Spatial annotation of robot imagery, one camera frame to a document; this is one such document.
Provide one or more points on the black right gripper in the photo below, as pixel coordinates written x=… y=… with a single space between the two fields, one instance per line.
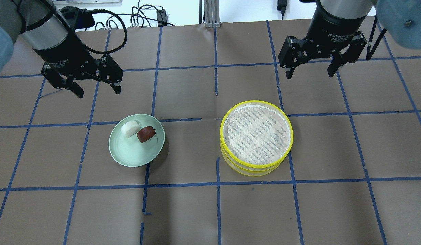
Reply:
x=328 y=30

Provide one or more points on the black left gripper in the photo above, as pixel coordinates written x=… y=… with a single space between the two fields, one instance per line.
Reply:
x=64 y=51

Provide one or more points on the white steamed bun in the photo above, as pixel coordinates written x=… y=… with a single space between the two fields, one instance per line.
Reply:
x=130 y=128

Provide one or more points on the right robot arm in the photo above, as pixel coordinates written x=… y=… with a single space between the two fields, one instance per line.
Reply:
x=401 y=18

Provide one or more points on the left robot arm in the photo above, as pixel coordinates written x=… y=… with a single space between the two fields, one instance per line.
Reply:
x=51 y=33

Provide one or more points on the white steamer cloth liner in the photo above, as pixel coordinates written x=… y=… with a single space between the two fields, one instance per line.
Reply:
x=254 y=134

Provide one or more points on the yellow lower steamer layer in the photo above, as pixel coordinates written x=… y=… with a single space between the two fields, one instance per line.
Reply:
x=247 y=170

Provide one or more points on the light green plate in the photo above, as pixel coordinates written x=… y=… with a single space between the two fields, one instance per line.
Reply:
x=130 y=151

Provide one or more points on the brown steamed bun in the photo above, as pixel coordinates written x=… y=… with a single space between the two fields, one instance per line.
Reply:
x=146 y=133

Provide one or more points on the black power adapter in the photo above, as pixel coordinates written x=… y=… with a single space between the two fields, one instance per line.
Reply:
x=162 y=18

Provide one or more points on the aluminium frame post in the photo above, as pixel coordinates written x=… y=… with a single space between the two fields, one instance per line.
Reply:
x=212 y=14

